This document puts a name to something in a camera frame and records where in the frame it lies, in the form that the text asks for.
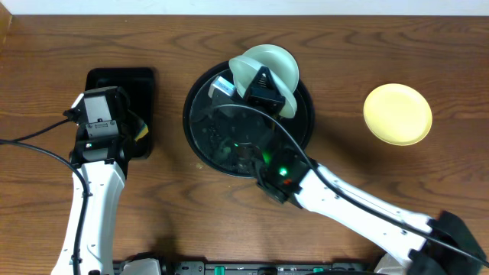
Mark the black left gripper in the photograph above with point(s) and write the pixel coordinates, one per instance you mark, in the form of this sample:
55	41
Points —
120	96

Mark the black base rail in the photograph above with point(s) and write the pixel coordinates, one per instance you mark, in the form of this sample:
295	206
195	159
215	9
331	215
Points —
201	266

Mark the yellow plate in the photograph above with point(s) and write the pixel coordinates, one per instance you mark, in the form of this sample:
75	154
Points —
397	114

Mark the green yellow sponge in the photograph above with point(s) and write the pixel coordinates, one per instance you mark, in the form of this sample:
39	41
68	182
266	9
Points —
140	130

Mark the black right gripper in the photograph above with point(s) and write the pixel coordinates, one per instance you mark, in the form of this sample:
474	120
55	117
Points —
265	98

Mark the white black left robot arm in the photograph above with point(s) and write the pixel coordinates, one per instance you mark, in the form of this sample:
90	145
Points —
97	186

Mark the black round tray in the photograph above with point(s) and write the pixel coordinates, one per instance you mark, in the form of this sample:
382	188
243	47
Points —
213	146

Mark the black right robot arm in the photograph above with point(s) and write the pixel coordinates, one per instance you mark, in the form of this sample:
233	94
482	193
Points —
249	111

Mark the black rectangular tray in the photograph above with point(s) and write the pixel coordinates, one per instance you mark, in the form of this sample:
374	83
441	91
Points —
139	83

